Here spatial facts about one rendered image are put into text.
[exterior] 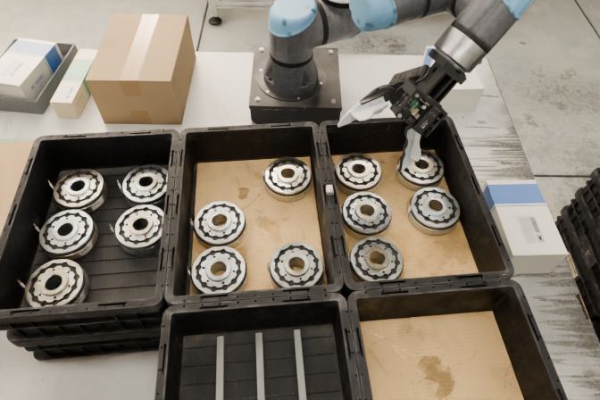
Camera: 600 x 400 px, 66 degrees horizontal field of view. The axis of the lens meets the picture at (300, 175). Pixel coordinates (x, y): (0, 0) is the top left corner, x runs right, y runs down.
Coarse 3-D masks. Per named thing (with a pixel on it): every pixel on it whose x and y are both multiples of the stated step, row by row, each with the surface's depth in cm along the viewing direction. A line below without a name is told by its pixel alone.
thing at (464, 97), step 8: (424, 56) 145; (424, 64) 145; (472, 72) 135; (472, 80) 133; (456, 88) 131; (464, 88) 131; (472, 88) 131; (480, 88) 131; (448, 96) 133; (456, 96) 133; (464, 96) 133; (472, 96) 133; (448, 104) 135; (456, 104) 135; (464, 104) 135; (472, 104) 136
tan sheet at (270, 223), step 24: (216, 168) 106; (240, 168) 106; (264, 168) 106; (216, 192) 102; (240, 192) 102; (264, 192) 102; (312, 192) 103; (264, 216) 98; (288, 216) 98; (312, 216) 99; (264, 240) 95; (288, 240) 95; (312, 240) 95; (192, 264) 91; (264, 264) 91; (192, 288) 88; (264, 288) 88
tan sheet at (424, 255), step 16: (336, 160) 108; (384, 160) 109; (384, 176) 106; (384, 192) 103; (400, 192) 103; (448, 192) 103; (400, 208) 100; (400, 224) 98; (352, 240) 95; (400, 240) 95; (416, 240) 95; (432, 240) 96; (448, 240) 96; (464, 240) 96; (416, 256) 93; (432, 256) 93; (448, 256) 93; (464, 256) 93; (416, 272) 91; (432, 272) 91; (448, 272) 91; (464, 272) 91
